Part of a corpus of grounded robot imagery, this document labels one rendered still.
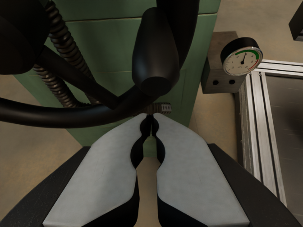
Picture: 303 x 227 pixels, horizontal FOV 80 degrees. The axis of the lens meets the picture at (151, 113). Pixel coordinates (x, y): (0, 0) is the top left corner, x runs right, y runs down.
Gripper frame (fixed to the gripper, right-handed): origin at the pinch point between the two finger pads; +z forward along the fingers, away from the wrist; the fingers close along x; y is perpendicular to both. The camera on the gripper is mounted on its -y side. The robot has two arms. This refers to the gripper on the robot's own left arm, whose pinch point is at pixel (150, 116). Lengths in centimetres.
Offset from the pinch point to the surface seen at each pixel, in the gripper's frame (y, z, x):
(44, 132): 48, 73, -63
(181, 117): 22.6, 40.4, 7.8
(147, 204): 66, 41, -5
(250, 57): 0.6, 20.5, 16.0
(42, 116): 4.3, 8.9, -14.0
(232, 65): 1.9, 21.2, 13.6
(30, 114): 4.0, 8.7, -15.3
